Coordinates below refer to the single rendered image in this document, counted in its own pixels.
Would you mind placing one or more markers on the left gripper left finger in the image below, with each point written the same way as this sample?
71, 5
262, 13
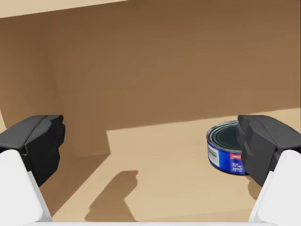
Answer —
21, 169

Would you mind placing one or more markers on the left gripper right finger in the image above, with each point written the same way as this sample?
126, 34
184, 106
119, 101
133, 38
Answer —
277, 169

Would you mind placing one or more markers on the blue flat can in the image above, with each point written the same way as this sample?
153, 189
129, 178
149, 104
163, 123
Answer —
223, 143

